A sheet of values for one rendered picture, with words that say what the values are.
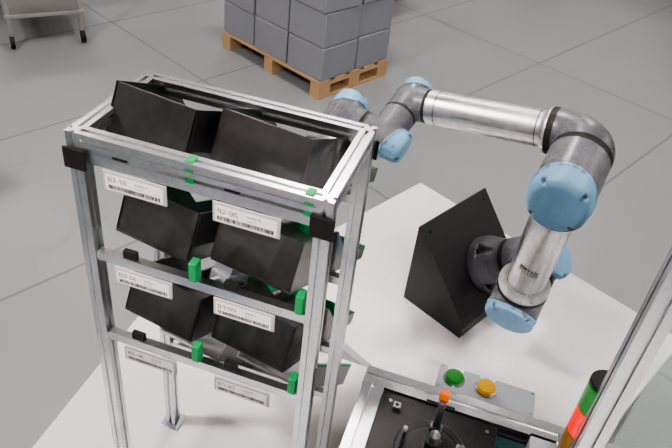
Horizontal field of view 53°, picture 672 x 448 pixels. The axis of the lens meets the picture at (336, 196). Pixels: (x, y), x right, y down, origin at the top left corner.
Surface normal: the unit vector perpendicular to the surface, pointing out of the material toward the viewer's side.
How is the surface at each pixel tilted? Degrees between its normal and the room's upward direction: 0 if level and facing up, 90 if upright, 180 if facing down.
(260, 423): 0
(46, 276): 0
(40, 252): 0
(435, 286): 90
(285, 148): 65
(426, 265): 90
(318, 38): 90
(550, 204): 99
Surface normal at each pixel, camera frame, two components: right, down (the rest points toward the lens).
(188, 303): -0.38, 0.09
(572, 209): -0.50, 0.58
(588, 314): 0.10, -0.81
